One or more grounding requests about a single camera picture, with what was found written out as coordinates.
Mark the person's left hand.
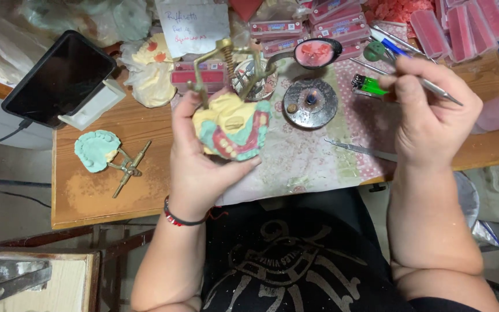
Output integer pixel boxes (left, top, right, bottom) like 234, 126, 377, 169
168, 89, 262, 220

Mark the person's right hand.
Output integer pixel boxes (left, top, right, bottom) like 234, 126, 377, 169
379, 55, 485, 175

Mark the metal wax carving tool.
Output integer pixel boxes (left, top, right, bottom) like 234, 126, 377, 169
418, 76, 465, 107

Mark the dental cast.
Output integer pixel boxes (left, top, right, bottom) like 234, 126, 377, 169
187, 38, 277, 162

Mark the green lighter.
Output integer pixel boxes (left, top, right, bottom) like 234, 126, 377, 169
351, 73, 390, 98

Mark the metal scalpel knife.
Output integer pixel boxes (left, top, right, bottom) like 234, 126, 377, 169
323, 137, 399, 164

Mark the thin metal instrument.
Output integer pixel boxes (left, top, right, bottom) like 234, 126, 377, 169
348, 57, 390, 77

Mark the blue pen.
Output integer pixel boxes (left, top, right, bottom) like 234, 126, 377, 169
370, 28, 412, 59

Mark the green round-headed tool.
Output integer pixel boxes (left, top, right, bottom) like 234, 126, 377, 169
363, 41, 388, 62

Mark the pink denture teeth box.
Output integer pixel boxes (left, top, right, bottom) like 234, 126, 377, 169
170, 61, 229, 94

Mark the row of pink plastic trays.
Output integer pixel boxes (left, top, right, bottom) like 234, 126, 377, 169
410, 0, 499, 65

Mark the plastic bag with yellow casts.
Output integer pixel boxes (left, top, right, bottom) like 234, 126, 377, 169
120, 33, 178, 109

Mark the round metal tin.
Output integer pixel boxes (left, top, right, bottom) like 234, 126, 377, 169
231, 57, 279, 102

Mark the pile of pink wax pieces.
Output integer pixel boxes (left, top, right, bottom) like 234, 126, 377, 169
362, 0, 436, 26

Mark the white phone stand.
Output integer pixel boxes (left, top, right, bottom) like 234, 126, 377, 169
57, 78, 127, 131

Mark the patterned pink table cloth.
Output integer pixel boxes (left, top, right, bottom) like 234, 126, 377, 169
171, 22, 410, 206

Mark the metal spirit burner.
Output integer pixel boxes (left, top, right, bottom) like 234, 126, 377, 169
283, 78, 339, 130

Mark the ladle with pink wax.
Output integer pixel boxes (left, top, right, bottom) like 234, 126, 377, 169
266, 38, 344, 72

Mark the person's black printed shirt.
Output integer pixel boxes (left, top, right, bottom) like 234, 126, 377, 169
200, 187, 482, 312

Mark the handwritten white paper note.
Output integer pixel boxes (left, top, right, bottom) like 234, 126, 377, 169
154, 0, 231, 59

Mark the stack of pink teeth boxes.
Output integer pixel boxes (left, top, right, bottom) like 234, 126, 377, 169
249, 0, 372, 61

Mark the black smartphone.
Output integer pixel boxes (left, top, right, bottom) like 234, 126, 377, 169
1, 30, 118, 129

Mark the heap of clear plastic bags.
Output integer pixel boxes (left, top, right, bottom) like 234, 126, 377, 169
0, 0, 155, 89

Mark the red black bead bracelet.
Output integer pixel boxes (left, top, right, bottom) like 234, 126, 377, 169
163, 195, 228, 228

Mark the green cast on brass frame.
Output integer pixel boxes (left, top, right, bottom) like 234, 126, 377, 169
74, 129, 152, 199

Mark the black charging cable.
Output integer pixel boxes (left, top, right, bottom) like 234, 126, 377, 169
0, 119, 33, 152

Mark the wooden box with metal bracket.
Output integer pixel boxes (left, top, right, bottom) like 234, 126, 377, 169
0, 248, 101, 312

